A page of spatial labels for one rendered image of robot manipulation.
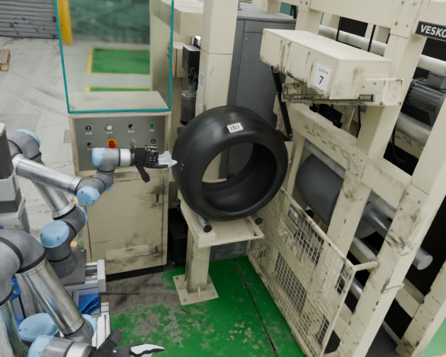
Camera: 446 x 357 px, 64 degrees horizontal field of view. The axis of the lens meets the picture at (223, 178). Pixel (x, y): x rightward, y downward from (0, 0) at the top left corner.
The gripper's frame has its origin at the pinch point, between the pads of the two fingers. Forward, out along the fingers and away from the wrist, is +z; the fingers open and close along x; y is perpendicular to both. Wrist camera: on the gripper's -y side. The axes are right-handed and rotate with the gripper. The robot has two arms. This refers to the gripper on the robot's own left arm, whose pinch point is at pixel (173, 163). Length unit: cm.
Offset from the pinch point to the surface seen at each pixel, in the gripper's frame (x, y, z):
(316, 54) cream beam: -23, 60, 40
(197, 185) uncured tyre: -11.6, -4.9, 8.7
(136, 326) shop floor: 10, -123, -2
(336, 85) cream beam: -37, 53, 43
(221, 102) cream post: 25.1, 23.3, 27.5
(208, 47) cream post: 26, 49, 15
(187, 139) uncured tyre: 1.5, 11.9, 5.0
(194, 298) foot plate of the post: 21, -117, 38
